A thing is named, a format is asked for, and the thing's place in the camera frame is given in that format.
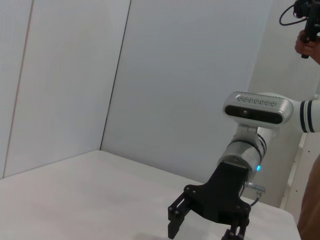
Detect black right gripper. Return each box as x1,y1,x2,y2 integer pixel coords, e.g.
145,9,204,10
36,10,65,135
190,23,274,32
166,161,252,240

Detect person bare forearm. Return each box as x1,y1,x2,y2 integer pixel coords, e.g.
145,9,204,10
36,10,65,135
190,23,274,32
311,39,320,66

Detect person hand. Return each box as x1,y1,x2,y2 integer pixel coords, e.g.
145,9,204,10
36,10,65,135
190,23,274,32
294,30,320,58

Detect person brown trousers leg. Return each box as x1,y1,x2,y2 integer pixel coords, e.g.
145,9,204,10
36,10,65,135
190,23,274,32
296,152,320,240

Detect right arm cable with connector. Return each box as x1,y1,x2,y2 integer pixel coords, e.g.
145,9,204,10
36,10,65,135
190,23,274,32
244,181,267,208

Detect white perforated metal frame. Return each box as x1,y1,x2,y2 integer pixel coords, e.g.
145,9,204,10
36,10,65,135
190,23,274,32
279,131,320,221

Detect black camera rig cable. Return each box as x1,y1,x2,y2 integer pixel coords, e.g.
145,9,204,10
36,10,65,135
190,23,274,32
279,2,305,27

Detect black hand-held camera rig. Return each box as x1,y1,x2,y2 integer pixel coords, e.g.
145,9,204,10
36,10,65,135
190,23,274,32
292,0,320,60

